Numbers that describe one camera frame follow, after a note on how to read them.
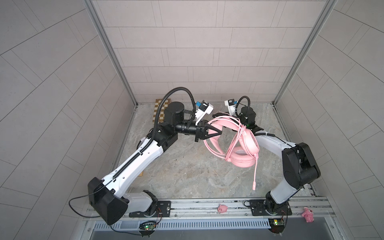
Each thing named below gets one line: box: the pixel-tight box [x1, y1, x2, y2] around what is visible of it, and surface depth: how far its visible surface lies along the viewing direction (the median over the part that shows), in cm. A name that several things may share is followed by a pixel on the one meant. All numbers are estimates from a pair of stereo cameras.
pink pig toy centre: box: [217, 204, 228, 213], surface depth 72 cm
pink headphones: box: [203, 116, 260, 168], surface depth 53 cm
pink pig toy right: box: [301, 207, 315, 223], surface depth 69 cm
